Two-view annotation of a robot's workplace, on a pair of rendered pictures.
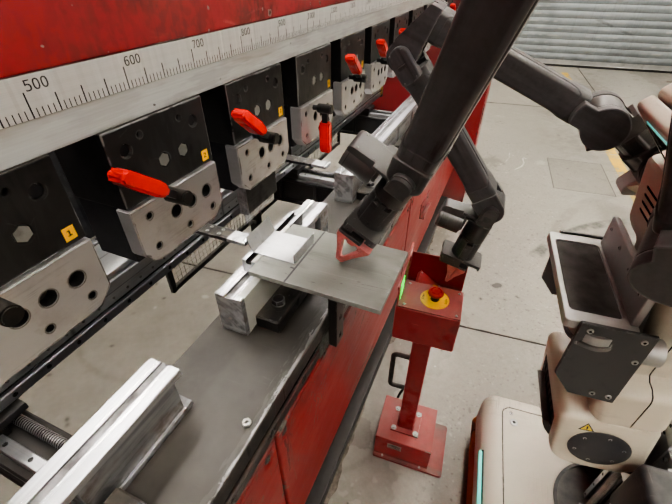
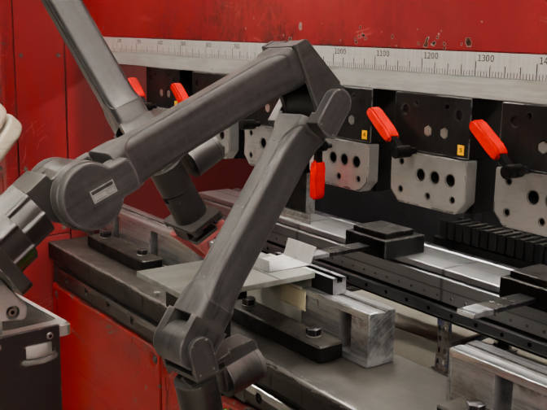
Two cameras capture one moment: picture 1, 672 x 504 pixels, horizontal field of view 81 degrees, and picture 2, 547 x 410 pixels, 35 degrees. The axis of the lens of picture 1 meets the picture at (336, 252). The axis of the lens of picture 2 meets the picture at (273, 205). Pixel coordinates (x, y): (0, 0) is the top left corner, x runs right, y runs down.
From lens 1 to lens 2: 1.87 m
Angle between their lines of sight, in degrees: 106
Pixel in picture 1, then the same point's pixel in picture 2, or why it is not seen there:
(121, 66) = (204, 46)
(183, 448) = not seen: hidden behind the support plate
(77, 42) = (195, 32)
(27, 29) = (185, 25)
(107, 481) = (164, 250)
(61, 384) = not seen: outside the picture
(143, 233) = not seen: hidden behind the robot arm
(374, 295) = (155, 273)
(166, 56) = (220, 48)
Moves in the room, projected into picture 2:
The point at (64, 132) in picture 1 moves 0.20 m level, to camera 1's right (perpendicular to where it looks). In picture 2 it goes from (185, 64) to (121, 67)
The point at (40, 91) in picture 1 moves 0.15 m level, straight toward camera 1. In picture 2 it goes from (183, 46) to (110, 45)
